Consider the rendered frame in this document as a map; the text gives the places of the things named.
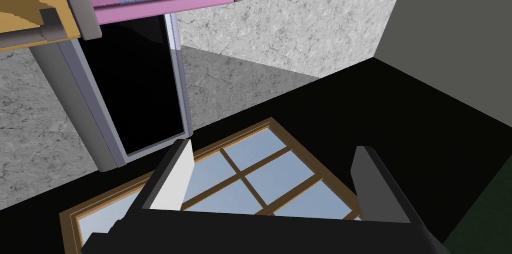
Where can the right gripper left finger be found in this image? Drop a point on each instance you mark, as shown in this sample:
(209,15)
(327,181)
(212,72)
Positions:
(174,182)

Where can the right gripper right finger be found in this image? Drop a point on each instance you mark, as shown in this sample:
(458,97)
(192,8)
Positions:
(376,190)

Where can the wooden framed window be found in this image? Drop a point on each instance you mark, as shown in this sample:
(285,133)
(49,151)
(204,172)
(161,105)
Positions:
(244,178)

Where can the grey microwave door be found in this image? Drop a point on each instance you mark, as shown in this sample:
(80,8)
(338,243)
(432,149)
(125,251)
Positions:
(128,90)

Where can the yellow wooden cupboard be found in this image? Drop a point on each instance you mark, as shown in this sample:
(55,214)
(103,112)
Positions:
(28,2)

